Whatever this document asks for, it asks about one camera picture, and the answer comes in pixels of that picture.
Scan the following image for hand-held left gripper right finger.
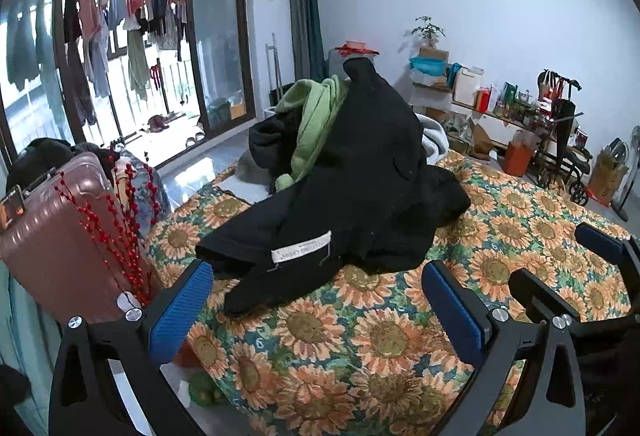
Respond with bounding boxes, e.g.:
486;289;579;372
421;260;587;436

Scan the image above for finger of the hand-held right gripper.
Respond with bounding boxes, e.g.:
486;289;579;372
574;222;640;313
509;268;628;334

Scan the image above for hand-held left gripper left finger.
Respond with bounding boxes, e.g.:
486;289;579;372
49;260;216;436

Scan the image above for black garment with white label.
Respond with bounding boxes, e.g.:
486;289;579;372
195;58;472;317

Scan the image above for row of hanging clothes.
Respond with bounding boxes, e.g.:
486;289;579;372
4;0;190;127

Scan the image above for red berry branches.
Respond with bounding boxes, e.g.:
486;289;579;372
52;161;161;307

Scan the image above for large cardboard box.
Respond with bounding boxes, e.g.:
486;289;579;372
586;148;630;207

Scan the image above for sunflower print blanket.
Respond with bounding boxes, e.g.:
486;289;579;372
145;148;636;436

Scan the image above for green fruit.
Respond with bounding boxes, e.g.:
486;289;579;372
187;371;227;409

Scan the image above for fan head in box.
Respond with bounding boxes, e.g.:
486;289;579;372
606;138;632;161

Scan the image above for black standing fan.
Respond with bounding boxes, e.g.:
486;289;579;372
614;125;640;223

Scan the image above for blue floral cloth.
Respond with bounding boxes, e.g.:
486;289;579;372
112;150;173;237

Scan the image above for orange paper bag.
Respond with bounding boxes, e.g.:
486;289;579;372
502;130;537;177

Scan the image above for pink suitcase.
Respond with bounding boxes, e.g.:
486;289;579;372
0;152;166;321

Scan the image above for open brown cardboard box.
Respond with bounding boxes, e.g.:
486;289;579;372
467;118;497;155

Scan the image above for red white shopping bag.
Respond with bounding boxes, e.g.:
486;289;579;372
540;70;568;104

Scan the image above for white box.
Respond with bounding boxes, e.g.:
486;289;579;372
452;66;485;106

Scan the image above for black bag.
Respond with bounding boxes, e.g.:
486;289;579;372
6;137;121;197

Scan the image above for light green garment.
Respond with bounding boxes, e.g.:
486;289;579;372
274;76;351;191

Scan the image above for teal plastic basin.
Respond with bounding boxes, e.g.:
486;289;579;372
409;56;448;72

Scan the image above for grey cabinet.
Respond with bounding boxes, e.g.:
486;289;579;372
327;46;351;81

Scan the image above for potted plant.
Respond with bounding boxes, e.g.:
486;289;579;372
411;16;447;49

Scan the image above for red cloth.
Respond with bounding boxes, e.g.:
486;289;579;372
334;40;375;57

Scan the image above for sliding glass door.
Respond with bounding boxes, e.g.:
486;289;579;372
184;0;258;137

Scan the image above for metal trolley handle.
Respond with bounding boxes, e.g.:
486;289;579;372
265;33;282;107

